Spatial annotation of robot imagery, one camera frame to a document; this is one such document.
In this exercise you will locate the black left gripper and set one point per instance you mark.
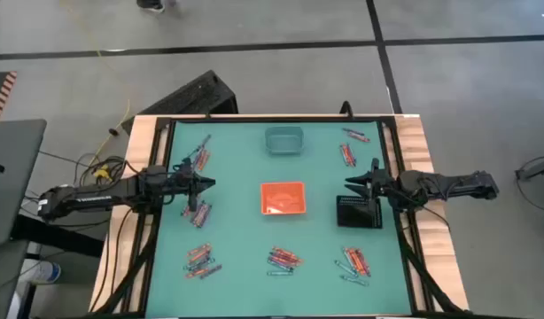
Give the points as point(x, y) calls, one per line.
point(183, 184)

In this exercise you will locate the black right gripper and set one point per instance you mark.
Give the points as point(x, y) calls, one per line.
point(383, 188)

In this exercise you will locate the crayons mid pile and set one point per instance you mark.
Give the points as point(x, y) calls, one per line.
point(200, 215)

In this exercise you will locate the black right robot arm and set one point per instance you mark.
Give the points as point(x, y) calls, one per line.
point(453, 186)

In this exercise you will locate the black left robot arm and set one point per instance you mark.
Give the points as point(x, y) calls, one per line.
point(90, 197)

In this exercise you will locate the crayons bottom left pile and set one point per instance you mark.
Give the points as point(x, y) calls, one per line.
point(200, 264)

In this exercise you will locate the black plastic basket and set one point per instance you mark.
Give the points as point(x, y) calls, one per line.
point(356, 215)

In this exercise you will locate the orange plastic basket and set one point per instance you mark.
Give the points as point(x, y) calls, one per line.
point(283, 197)

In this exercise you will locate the black curved hook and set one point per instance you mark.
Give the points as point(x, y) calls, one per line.
point(346, 108)

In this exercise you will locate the black perforated computer case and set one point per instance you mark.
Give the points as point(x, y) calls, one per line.
point(192, 95)

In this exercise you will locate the teal plastic bin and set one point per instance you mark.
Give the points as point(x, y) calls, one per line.
point(284, 141)

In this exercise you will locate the black floor plug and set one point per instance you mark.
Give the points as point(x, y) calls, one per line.
point(114, 131)

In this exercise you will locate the green table mat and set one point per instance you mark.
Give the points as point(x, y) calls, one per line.
point(254, 288)

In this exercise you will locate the black desk base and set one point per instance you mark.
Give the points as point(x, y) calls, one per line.
point(55, 235)

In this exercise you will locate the grey stand base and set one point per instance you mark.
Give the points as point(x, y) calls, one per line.
point(538, 168)

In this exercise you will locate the person's shoe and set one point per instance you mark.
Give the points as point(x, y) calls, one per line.
point(150, 4)

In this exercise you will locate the white blue bottle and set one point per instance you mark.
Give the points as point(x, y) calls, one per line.
point(41, 271)

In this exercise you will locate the grey desk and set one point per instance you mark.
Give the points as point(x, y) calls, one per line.
point(6, 288)
point(15, 177)

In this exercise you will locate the black metal table frame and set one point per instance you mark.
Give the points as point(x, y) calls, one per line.
point(298, 119)

